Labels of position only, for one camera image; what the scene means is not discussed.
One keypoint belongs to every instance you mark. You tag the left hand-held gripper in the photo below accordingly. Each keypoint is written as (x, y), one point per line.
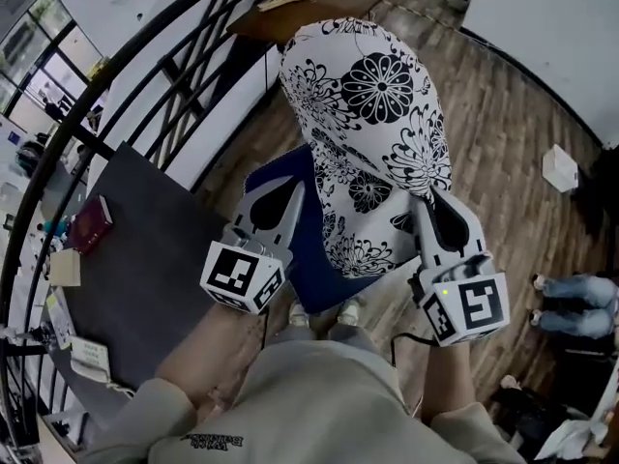
(232, 271)

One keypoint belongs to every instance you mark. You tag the person's left shoe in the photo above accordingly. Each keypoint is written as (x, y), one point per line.
(299, 316)

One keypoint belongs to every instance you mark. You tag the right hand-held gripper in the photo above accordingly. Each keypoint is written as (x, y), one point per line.
(476, 307)

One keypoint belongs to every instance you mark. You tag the small cardboard box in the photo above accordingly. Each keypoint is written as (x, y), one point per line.
(65, 268)

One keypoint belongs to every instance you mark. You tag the blue chair seat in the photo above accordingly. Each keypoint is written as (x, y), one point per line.
(302, 264)

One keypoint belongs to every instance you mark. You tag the dark grey table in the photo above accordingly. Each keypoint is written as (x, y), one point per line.
(140, 259)

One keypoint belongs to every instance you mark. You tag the person's shoe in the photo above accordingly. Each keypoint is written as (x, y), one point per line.
(349, 311)
(299, 316)

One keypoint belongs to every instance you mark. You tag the white desk telephone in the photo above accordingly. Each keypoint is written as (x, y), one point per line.
(89, 358)

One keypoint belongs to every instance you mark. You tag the person's right shoe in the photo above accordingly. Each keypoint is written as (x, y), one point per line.
(349, 311)

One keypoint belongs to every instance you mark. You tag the person's left forearm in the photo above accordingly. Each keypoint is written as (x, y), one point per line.
(217, 356)

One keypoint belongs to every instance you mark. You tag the black bag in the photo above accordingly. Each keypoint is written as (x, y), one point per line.
(537, 414)

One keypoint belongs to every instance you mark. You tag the red book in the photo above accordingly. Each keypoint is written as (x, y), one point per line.
(91, 225)

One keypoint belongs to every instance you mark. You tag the white printed sheet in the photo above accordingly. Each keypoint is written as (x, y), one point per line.
(60, 319)

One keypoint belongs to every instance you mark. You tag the large window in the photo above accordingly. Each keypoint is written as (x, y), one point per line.
(34, 46)

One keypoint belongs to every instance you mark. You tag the white black floral cushion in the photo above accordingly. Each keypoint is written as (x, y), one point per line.
(372, 196)

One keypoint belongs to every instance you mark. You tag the person's right forearm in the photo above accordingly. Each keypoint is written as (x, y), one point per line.
(447, 380)

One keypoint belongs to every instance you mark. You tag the black metal railing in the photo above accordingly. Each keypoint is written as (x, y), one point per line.
(63, 128)

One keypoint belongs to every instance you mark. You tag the white box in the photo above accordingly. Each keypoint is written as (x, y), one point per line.
(560, 168)

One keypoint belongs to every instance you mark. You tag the person's beige sweatshirt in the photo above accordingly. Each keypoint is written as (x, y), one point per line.
(314, 414)

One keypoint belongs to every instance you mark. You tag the person's grey trousers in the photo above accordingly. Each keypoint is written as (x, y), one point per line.
(333, 341)

